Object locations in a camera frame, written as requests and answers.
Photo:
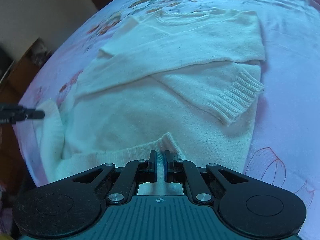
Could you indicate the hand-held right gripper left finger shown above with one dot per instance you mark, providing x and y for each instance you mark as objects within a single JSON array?
[{"x": 154, "y": 166}]

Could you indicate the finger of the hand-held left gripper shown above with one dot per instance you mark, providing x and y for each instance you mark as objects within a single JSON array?
[{"x": 30, "y": 114}]

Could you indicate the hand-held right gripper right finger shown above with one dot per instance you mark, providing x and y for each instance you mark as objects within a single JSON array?
[{"x": 165, "y": 166}]

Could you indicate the cream knit sweater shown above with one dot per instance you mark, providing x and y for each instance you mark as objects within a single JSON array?
[{"x": 155, "y": 85}]

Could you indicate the wooden bedside cabinet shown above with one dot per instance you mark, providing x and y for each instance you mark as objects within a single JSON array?
[{"x": 27, "y": 65}]

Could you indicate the pink floral bedsheet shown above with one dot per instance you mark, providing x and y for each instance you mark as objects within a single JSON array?
[{"x": 287, "y": 67}]

